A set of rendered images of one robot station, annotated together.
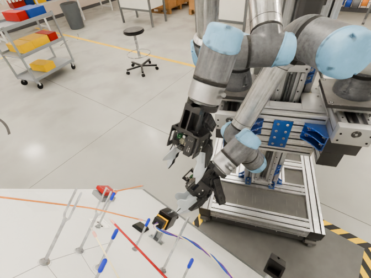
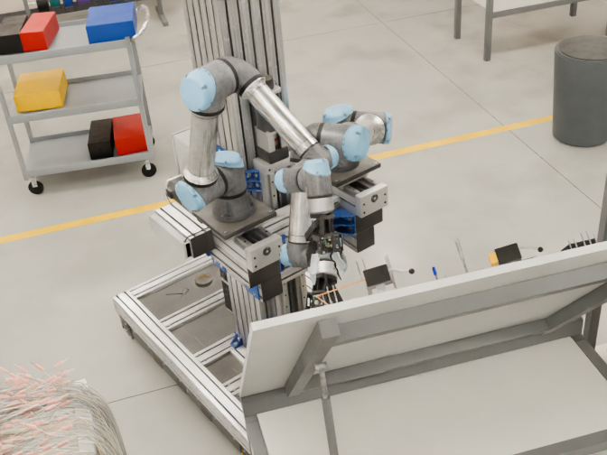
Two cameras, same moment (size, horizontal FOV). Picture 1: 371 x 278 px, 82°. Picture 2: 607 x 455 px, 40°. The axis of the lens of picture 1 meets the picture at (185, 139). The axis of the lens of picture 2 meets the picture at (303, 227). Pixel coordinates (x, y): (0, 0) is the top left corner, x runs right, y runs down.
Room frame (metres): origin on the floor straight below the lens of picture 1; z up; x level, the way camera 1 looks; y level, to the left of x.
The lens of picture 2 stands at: (-0.73, 1.62, 2.74)
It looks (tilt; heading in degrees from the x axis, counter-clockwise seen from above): 34 degrees down; 306
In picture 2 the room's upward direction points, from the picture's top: 5 degrees counter-clockwise
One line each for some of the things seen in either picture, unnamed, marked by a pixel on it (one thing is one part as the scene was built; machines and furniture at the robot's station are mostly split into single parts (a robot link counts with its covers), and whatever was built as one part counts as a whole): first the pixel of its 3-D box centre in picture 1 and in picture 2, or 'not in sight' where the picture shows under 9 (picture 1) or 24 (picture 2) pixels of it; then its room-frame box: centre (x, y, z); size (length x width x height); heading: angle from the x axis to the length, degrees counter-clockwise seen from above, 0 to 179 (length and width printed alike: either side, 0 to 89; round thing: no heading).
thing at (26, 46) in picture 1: (31, 48); not in sight; (3.81, 2.38, 0.54); 0.99 x 0.50 x 1.08; 151
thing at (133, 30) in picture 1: (139, 51); not in sight; (3.72, 0.61, 0.34); 0.58 x 0.55 x 0.69; 170
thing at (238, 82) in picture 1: (236, 74); (231, 199); (0.93, -0.28, 1.21); 0.15 x 0.15 x 0.10
